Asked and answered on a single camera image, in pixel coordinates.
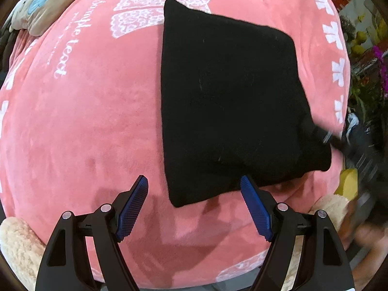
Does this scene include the black knit garment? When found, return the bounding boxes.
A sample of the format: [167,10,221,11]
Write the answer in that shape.
[161,0,331,208]

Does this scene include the person's right hand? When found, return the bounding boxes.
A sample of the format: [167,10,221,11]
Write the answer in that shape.
[338,200,387,290]

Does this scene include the cream fleece blanket underside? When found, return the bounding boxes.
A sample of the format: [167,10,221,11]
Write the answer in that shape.
[0,217,45,290]

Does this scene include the purple orchid flowers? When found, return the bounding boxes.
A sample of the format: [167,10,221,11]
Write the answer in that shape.
[372,45,388,97]

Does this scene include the pink plush blanket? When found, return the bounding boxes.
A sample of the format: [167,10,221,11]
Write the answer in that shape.
[1,0,350,288]

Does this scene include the beige plush cushion blue patch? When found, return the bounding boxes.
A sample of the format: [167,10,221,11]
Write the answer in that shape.
[8,0,75,37]

